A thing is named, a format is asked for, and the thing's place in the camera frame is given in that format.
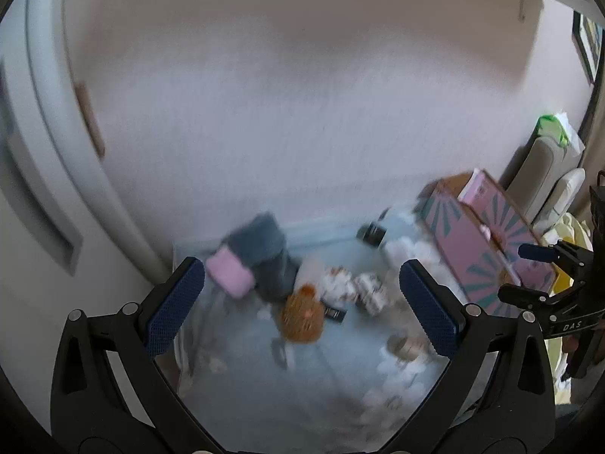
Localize black-print tissue packet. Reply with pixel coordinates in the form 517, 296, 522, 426
354, 272, 386, 316

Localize floral yellow green pillow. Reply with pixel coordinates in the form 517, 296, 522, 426
543, 212, 597, 391

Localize white fluffy item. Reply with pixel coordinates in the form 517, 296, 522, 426
320, 267, 356, 304

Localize white pillow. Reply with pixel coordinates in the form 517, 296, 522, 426
534, 168, 587, 224

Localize pink plush slipper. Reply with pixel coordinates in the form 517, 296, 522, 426
205, 248, 256, 299

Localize white door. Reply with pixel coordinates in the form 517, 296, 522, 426
0, 0, 172, 436

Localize black cylinder bottle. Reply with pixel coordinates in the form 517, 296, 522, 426
356, 222, 389, 247

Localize beige curtain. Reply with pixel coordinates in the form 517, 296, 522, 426
580, 87, 605, 173

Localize floral cloth desktop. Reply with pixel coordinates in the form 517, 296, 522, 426
172, 208, 492, 454

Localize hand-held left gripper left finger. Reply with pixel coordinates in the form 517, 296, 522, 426
50, 256, 223, 454

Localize grey upholstered headboard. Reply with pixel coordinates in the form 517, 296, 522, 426
500, 135, 576, 222

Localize orange knitted item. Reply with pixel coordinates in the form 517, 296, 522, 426
281, 284, 327, 344

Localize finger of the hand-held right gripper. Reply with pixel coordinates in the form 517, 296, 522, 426
518, 241, 593, 268
499, 284, 564, 313

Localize cardboard box pink flaps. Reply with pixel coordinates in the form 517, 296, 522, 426
415, 169, 559, 319

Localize framed wall picture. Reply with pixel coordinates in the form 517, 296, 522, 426
572, 9, 605, 87

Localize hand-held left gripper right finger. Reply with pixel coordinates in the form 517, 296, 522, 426
382, 258, 556, 454

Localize brown door handle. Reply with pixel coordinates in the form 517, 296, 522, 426
73, 82, 106, 158

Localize green tissue pack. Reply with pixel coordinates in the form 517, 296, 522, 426
536, 112, 587, 153

